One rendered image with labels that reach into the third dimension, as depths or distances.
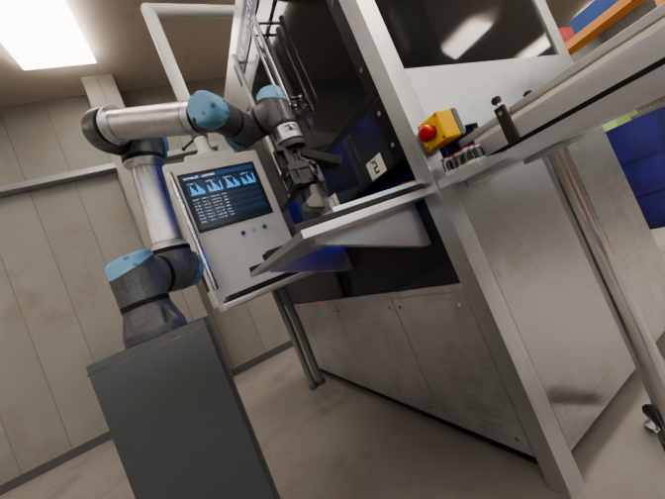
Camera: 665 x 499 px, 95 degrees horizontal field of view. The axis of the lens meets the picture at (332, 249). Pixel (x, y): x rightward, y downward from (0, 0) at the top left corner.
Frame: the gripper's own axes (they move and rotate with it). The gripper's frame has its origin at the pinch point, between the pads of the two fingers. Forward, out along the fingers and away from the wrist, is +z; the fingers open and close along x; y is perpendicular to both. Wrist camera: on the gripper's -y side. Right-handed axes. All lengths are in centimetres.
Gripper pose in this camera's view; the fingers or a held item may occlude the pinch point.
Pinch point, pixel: (328, 213)
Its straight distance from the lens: 80.5
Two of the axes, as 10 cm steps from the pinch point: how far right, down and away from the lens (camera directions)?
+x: 4.0, -2.0, -8.9
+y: -8.3, 3.4, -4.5
